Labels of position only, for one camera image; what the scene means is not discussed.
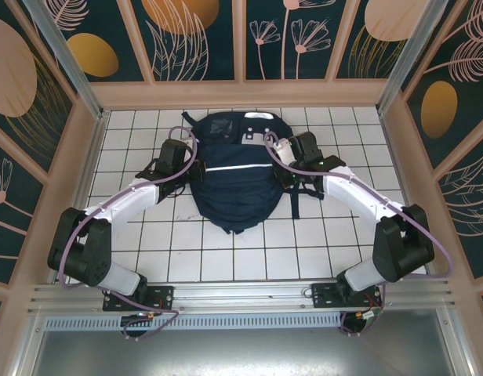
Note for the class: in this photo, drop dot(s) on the navy blue backpack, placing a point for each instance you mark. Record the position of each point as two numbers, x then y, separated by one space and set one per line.
233 196

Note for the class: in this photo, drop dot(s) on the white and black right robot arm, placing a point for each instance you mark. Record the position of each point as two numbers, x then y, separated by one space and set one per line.
355 196

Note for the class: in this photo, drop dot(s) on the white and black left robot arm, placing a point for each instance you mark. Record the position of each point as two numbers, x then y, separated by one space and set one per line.
128 199

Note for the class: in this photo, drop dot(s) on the small green circuit board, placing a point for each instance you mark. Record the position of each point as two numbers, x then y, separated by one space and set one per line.
369 315

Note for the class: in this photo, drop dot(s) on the aluminium side rail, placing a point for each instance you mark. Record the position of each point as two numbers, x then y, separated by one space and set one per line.
88 168

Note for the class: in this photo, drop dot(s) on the aluminium mounting rail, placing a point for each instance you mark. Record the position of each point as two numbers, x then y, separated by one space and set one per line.
241 293

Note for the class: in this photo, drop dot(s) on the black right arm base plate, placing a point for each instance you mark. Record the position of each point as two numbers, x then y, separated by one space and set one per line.
324 297

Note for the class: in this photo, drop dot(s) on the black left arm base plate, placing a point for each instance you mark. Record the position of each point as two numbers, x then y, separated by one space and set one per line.
165 297

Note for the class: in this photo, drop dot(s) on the aluminium corner post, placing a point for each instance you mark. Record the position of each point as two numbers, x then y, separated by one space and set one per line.
409 58
72 66

